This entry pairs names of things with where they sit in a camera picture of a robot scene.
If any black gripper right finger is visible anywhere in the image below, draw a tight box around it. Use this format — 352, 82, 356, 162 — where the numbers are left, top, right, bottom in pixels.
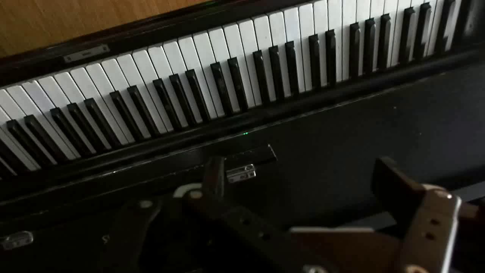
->
372, 158, 463, 273

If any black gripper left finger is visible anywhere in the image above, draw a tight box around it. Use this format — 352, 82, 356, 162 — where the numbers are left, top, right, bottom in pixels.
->
187, 156, 226, 218

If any black upright piano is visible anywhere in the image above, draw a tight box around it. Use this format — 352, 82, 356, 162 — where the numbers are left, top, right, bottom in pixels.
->
0, 0, 485, 273

